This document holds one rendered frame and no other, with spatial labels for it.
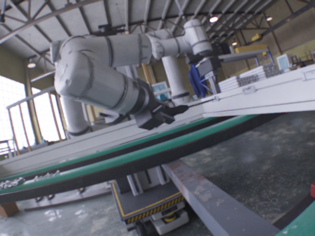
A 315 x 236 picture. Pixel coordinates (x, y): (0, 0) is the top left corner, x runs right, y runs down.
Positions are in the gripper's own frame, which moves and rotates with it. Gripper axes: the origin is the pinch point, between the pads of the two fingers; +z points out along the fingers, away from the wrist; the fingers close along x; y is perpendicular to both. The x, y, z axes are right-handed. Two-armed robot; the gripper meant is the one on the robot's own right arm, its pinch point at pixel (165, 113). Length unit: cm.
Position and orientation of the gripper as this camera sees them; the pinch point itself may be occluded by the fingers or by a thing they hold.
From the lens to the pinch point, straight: 53.7
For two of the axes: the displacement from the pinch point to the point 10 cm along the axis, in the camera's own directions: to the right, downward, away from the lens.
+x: -3.3, -8.3, 4.5
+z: 5.7, 2.0, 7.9
